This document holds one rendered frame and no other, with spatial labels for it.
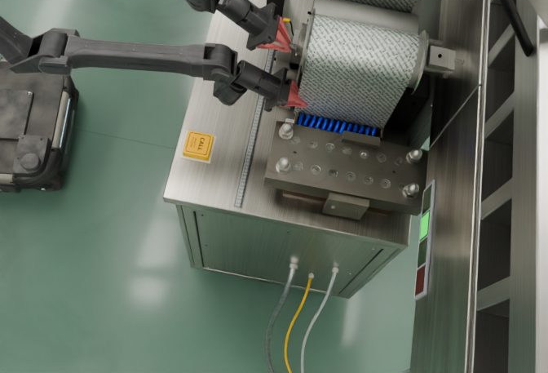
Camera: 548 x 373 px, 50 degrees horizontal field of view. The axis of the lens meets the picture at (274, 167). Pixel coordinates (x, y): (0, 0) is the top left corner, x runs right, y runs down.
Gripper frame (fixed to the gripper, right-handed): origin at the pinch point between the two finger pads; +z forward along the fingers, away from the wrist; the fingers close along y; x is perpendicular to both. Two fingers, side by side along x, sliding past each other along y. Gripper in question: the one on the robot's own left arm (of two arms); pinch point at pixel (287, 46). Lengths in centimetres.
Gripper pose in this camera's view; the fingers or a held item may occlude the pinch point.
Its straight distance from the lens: 137.4
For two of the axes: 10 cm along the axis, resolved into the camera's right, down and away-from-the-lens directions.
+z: 6.9, 3.9, 6.1
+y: -1.6, 9.1, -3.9
